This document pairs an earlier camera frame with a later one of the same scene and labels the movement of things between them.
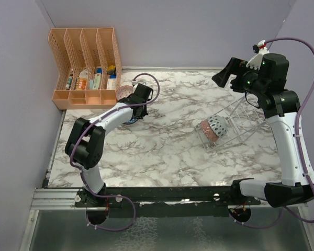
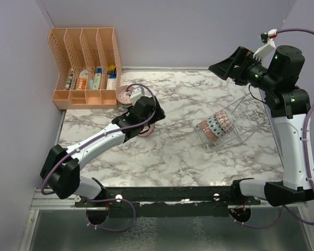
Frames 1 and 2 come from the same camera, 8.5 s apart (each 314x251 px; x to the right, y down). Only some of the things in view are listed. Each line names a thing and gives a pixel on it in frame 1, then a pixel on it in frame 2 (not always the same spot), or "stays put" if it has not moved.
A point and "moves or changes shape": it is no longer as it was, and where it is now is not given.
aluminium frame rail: [55, 199] stays put
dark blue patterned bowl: [132, 120] moves or changes shape
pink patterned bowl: [123, 91] stays put
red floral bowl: [209, 131] stays put
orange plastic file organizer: [88, 67] stays put
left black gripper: [144, 112] to [158, 114]
